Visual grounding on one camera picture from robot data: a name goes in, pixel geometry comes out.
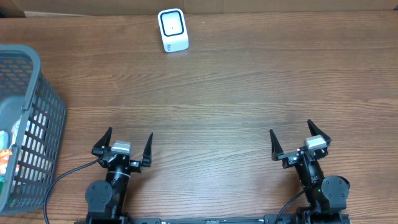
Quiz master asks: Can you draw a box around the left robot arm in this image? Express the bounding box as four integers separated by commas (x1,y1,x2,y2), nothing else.
84,128,153,223

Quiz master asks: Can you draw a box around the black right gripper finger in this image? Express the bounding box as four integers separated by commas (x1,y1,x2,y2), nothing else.
307,119,332,144
269,129,284,161

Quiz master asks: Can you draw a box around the white barcode scanner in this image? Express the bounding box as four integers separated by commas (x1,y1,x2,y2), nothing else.
157,8,189,53

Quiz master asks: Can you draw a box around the teal tissue pack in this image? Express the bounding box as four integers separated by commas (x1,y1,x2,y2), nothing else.
0,131,10,150

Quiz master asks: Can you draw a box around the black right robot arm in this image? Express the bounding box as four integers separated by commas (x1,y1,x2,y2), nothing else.
264,119,351,224

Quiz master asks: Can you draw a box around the grey plastic mesh basket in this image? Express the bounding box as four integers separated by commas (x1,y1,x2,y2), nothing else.
1,44,67,216

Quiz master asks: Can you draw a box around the orange tissue pack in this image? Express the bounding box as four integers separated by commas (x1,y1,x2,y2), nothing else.
0,149,12,177

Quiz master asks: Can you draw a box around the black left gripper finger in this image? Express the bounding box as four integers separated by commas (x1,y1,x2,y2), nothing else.
142,133,153,167
93,127,113,149

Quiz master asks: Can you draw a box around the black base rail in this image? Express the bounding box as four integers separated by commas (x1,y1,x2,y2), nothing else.
74,214,352,224

